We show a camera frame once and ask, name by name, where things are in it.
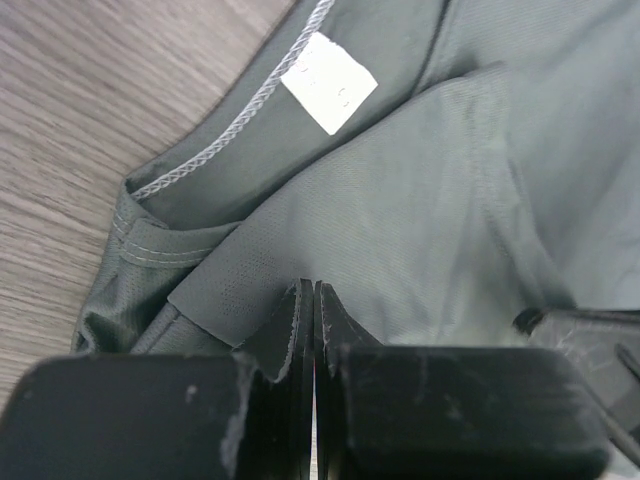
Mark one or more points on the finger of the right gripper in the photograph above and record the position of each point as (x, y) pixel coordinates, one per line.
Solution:
(604, 347)

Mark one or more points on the grey t shirt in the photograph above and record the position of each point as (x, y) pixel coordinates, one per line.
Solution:
(444, 165)

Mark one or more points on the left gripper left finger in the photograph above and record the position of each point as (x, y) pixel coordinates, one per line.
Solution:
(245, 414)

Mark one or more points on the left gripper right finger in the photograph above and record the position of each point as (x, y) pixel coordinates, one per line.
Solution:
(415, 412)

